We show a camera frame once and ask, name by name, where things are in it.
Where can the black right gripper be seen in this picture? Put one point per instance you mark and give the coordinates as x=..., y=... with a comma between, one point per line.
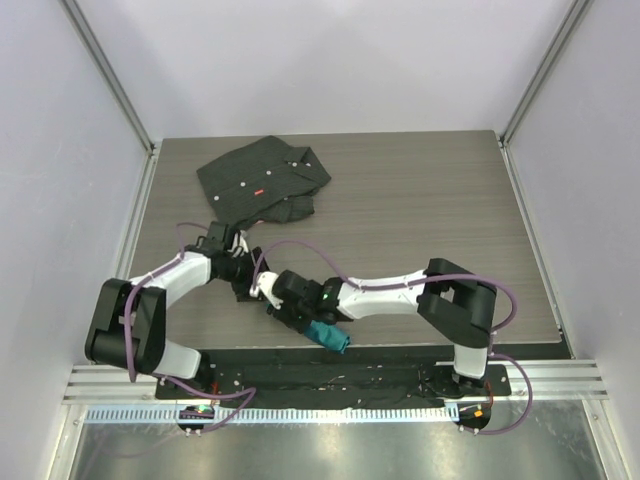
x=283, y=314

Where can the dark pinstriped shirt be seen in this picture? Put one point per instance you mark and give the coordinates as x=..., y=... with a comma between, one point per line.
x=265, y=181

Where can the aluminium frame post left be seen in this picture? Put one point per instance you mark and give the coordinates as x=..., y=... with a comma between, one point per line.
x=85, y=32

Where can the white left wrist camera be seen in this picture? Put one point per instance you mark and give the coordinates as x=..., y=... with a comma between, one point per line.
x=240, y=246

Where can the white slotted cable duct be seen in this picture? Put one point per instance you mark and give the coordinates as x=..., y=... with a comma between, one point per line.
x=184, y=414

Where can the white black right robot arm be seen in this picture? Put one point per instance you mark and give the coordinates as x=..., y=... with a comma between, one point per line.
x=451, y=300

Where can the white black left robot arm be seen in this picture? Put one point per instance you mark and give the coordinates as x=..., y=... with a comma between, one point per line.
x=128, y=329

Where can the aluminium frame rail right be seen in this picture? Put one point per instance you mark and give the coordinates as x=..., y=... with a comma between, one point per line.
x=570, y=23

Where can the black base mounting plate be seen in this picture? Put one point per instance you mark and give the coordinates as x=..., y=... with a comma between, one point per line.
x=317, y=379

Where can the teal satin napkin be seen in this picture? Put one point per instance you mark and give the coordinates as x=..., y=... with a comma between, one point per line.
x=328, y=336

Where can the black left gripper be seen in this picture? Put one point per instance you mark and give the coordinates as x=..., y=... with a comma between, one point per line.
x=242, y=289

